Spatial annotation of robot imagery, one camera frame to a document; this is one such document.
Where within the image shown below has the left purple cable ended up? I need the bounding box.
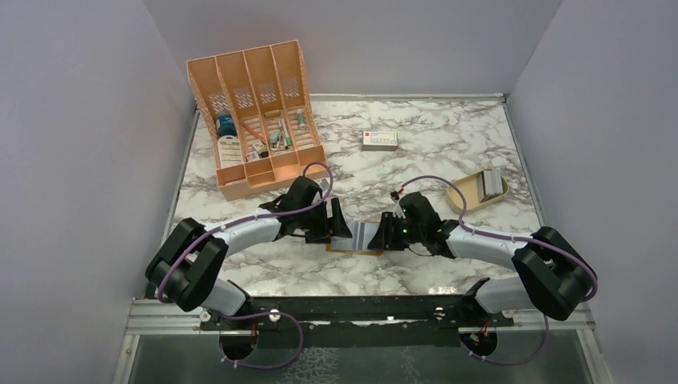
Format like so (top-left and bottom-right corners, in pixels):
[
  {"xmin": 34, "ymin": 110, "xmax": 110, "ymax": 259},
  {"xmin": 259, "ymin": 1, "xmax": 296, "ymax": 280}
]
[{"xmin": 156, "ymin": 162, "xmax": 335, "ymax": 303}]

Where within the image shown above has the blue tape roll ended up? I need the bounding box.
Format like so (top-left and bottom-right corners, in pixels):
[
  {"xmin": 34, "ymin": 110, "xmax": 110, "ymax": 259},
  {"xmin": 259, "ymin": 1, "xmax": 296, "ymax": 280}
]
[{"xmin": 215, "ymin": 114, "xmax": 238, "ymax": 138}]

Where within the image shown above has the grey credit card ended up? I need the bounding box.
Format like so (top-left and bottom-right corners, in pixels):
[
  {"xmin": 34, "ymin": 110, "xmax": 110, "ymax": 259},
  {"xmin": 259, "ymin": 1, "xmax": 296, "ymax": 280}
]
[{"xmin": 333, "ymin": 222, "xmax": 381, "ymax": 252}]

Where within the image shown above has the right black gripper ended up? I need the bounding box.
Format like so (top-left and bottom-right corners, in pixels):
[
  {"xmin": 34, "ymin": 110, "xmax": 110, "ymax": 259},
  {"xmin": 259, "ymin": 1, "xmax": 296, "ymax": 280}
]
[{"xmin": 368, "ymin": 210, "xmax": 425, "ymax": 250}]

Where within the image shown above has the small brown eraser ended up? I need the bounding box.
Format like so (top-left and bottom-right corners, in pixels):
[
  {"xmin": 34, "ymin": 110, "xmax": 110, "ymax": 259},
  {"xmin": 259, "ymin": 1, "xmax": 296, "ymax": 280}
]
[{"xmin": 264, "ymin": 109, "xmax": 281, "ymax": 118}]

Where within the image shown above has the red pencil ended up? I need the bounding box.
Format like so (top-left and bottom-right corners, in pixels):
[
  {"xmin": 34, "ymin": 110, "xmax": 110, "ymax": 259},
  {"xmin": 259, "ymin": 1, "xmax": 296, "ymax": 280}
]
[{"xmin": 242, "ymin": 122, "xmax": 268, "ymax": 146}]

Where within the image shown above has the metal binder clip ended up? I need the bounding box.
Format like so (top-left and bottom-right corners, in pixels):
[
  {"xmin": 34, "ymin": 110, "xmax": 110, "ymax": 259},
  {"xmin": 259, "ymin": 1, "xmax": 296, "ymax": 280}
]
[{"xmin": 269, "ymin": 130, "xmax": 281, "ymax": 150}]

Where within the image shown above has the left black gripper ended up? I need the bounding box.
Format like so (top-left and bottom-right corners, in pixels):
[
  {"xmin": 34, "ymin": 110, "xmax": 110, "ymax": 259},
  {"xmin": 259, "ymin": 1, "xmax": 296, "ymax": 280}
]
[{"xmin": 297, "ymin": 198, "xmax": 352, "ymax": 244}]

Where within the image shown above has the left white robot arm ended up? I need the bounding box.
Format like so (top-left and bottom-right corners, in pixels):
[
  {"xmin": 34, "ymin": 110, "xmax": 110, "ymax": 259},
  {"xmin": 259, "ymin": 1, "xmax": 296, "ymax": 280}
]
[{"xmin": 145, "ymin": 177, "xmax": 352, "ymax": 329}]

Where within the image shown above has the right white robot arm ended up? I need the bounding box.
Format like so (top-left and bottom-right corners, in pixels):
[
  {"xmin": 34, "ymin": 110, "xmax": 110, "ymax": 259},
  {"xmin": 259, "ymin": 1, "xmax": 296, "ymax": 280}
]
[{"xmin": 368, "ymin": 192, "xmax": 595, "ymax": 326}]

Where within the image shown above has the peach plastic desk organizer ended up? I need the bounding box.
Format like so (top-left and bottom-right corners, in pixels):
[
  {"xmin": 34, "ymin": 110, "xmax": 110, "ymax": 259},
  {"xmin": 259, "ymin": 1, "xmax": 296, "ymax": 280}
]
[{"xmin": 186, "ymin": 40, "xmax": 328, "ymax": 201}]

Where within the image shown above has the yellow leather card holder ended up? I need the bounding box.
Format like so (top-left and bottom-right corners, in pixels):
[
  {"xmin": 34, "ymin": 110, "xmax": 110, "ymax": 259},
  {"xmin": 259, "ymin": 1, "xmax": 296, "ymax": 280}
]
[{"xmin": 324, "ymin": 221, "xmax": 384, "ymax": 258}]

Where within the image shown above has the stack of grey cards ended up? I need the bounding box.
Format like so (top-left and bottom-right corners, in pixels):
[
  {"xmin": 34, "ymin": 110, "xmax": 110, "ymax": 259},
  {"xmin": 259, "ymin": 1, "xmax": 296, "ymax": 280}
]
[{"xmin": 477, "ymin": 168, "xmax": 505, "ymax": 202}]

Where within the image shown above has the aluminium frame rail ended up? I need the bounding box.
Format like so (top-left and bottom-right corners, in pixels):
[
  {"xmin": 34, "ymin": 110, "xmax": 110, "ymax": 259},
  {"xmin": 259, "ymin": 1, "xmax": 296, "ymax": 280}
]
[{"xmin": 125, "ymin": 300, "xmax": 596, "ymax": 336}]

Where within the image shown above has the beige oval tray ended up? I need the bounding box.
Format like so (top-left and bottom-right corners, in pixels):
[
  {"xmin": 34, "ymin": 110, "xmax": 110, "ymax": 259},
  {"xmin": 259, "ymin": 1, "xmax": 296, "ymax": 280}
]
[{"xmin": 446, "ymin": 168, "xmax": 510, "ymax": 214}]

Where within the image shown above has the green white marker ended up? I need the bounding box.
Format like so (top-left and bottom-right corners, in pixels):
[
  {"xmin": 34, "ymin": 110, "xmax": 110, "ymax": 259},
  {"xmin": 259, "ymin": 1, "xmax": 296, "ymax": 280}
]
[{"xmin": 296, "ymin": 109, "xmax": 307, "ymax": 130}]

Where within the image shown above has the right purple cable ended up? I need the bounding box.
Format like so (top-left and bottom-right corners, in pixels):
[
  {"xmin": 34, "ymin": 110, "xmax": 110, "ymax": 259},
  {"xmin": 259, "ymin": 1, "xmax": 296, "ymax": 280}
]
[{"xmin": 390, "ymin": 175, "xmax": 600, "ymax": 303}]

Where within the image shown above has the white small card box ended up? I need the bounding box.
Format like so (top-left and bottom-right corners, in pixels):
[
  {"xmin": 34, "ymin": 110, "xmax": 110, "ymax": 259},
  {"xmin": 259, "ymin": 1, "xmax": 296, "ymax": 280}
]
[{"xmin": 361, "ymin": 131, "xmax": 398, "ymax": 151}]

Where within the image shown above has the purple cable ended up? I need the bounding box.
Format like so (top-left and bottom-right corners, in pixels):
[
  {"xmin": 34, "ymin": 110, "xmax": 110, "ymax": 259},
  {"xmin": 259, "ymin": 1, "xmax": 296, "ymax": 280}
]
[
  {"xmin": 156, "ymin": 162, "xmax": 335, "ymax": 303},
  {"xmin": 390, "ymin": 175, "xmax": 600, "ymax": 303}
]

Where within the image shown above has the black mounting base bar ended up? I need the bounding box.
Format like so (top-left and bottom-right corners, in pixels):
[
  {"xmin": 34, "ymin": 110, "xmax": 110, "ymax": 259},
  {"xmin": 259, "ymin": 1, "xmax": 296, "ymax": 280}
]
[{"xmin": 201, "ymin": 281, "xmax": 513, "ymax": 349}]

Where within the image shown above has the white label sheet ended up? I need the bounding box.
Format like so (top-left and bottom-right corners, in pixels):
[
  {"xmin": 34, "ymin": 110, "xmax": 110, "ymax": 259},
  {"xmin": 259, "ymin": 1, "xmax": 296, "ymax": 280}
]
[{"xmin": 217, "ymin": 135, "xmax": 242, "ymax": 169}]

